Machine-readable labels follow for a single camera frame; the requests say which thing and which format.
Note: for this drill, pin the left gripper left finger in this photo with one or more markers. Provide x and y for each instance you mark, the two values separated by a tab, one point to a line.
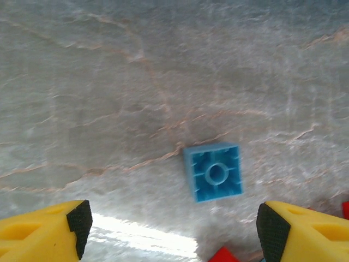
35	234

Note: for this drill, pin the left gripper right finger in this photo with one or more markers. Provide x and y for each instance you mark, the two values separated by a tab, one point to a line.
313	237

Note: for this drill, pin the small square blue lego brick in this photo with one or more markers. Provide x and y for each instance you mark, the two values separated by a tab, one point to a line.
215	174

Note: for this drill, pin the red lego brick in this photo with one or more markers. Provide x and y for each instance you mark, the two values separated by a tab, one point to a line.
345	210
223	255

